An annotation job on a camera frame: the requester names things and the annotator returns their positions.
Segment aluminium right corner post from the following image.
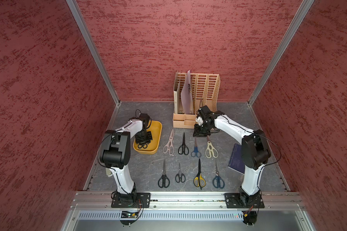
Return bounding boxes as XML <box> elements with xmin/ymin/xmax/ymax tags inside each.
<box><xmin>248</xmin><ymin>0</ymin><xmax>314</xmax><ymax>107</ymax></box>

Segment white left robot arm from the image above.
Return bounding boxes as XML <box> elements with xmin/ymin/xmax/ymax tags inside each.
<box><xmin>98</xmin><ymin>115</ymin><xmax>152</xmax><ymax>203</ymax></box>

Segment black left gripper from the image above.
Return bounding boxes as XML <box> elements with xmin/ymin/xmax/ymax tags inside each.
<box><xmin>135</xmin><ymin>129</ymin><xmax>152</xmax><ymax>145</ymax></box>

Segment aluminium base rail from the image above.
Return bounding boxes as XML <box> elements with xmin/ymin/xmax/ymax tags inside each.
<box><xmin>61</xmin><ymin>191</ymin><xmax>315</xmax><ymax>231</ymax></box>

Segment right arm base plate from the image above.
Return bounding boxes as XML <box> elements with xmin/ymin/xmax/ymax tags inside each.
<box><xmin>224</xmin><ymin>192</ymin><xmax>265</xmax><ymax>209</ymax></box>

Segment aluminium left corner post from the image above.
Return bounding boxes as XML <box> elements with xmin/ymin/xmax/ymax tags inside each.
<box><xmin>66</xmin><ymin>0</ymin><xmax>120</xmax><ymax>106</ymax></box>

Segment blue handled small scissors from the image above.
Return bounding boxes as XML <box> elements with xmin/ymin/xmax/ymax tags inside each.
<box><xmin>191</xmin><ymin>137</ymin><xmax>201</xmax><ymax>158</ymax></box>

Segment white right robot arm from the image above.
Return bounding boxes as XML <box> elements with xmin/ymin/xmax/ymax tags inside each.
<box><xmin>193</xmin><ymin>111</ymin><xmax>271</xmax><ymax>197</ymax></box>

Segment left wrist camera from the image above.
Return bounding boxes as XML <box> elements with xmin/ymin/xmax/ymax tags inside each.
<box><xmin>138</xmin><ymin>113</ymin><xmax>151</xmax><ymax>130</ymax></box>

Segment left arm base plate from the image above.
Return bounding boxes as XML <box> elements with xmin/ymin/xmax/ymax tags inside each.
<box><xmin>111</xmin><ymin>191</ymin><xmax>151</xmax><ymax>208</ymax></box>

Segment aluminium corner post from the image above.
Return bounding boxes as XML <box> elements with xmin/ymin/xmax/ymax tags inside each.
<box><xmin>66</xmin><ymin>0</ymin><xmax>120</xmax><ymax>106</ymax></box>
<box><xmin>248</xmin><ymin>0</ymin><xmax>314</xmax><ymax>107</ymax></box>

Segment pink handled scissors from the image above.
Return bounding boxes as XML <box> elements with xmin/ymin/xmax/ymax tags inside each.
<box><xmin>163</xmin><ymin>129</ymin><xmax>174</xmax><ymax>156</ymax></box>

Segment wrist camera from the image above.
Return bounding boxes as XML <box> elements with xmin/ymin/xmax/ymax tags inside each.
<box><xmin>138</xmin><ymin>113</ymin><xmax>151</xmax><ymax>130</ymax></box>
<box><xmin>197</xmin><ymin>105</ymin><xmax>213</xmax><ymax>120</ymax></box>

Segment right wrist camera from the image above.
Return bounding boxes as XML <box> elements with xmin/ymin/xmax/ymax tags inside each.
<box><xmin>197</xmin><ymin>105</ymin><xmax>213</xmax><ymax>120</ymax></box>

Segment beige folder in organizer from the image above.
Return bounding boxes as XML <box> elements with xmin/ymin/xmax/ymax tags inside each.
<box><xmin>173</xmin><ymin>72</ymin><xmax>184</xmax><ymax>114</ymax></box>

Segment dark blue book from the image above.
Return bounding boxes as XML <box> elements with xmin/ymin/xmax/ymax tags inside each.
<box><xmin>228</xmin><ymin>143</ymin><xmax>245</xmax><ymax>174</ymax></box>

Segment yellow black handled scissors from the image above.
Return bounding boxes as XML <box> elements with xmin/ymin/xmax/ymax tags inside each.
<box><xmin>193</xmin><ymin>159</ymin><xmax>206</xmax><ymax>190</ymax></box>

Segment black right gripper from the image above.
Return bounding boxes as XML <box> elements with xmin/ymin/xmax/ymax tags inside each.
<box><xmin>193</xmin><ymin>121</ymin><xmax>214</xmax><ymax>137</ymax></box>

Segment beige plastic file organizer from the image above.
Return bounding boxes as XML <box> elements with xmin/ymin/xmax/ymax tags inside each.
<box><xmin>173</xmin><ymin>72</ymin><xmax>221</xmax><ymax>129</ymax></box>

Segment yellow plastic storage tray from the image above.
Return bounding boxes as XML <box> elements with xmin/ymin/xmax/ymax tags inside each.
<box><xmin>132</xmin><ymin>120</ymin><xmax>163</xmax><ymax>155</ymax></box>

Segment lilac folder in organizer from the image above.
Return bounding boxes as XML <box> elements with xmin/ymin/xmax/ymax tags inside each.
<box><xmin>180</xmin><ymin>70</ymin><xmax>193</xmax><ymax>115</ymax></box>

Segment cream handled kitchen scissors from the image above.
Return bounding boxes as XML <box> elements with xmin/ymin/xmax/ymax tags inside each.
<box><xmin>205</xmin><ymin>136</ymin><xmax>219</xmax><ymax>158</ymax></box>

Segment small beige block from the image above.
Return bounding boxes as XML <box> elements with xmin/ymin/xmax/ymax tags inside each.
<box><xmin>105</xmin><ymin>168</ymin><xmax>112</xmax><ymax>177</ymax></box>

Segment dark blue handled scissors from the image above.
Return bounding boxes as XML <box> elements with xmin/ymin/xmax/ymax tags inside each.
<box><xmin>213</xmin><ymin>161</ymin><xmax>225</xmax><ymax>189</ymax></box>

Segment small grey handled scissors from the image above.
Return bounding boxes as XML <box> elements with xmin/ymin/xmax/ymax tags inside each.
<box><xmin>175</xmin><ymin>164</ymin><xmax>186</xmax><ymax>183</ymax></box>

